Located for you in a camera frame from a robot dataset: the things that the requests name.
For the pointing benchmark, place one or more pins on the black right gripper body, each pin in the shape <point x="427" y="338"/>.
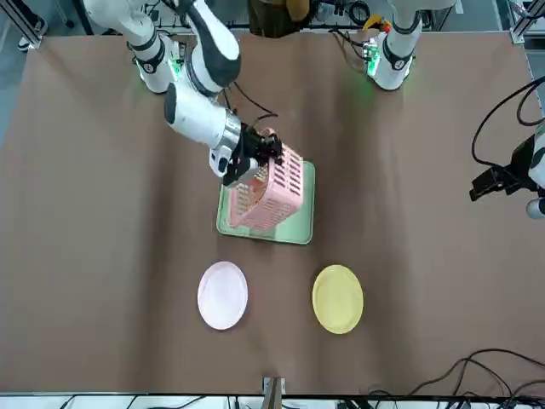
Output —
<point x="247" y="145"/>

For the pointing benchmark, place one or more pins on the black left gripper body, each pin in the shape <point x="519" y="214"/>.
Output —
<point x="519" y="170"/>

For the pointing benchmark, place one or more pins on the small pink slotted basket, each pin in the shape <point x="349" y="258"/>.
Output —
<point x="272" y="204"/>

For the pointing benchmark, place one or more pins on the green rectangular tray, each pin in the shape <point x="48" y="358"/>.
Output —
<point x="294" y="230"/>

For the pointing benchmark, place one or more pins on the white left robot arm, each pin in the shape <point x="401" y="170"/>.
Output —
<point x="396" y="64"/>

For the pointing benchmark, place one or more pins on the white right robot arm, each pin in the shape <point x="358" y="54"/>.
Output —
<point x="196" y="115"/>

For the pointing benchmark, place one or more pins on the white round plate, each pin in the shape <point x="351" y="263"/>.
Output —
<point x="222" y="295"/>

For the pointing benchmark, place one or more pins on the yellow round plate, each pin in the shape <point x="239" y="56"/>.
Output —
<point x="337" y="298"/>

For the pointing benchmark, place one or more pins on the yellow emergency stop button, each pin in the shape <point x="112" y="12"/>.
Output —
<point x="374" y="22"/>

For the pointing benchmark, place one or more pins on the person's foot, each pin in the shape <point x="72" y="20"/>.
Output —
<point x="39" y="23"/>
<point x="25" y="43"/>

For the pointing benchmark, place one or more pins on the aluminium frame rail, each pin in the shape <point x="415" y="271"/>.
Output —
<point x="21" y="21"/>
<point x="526" y="19"/>

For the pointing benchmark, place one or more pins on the aluminium frame post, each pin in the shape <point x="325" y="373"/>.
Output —
<point x="273" y="392"/>

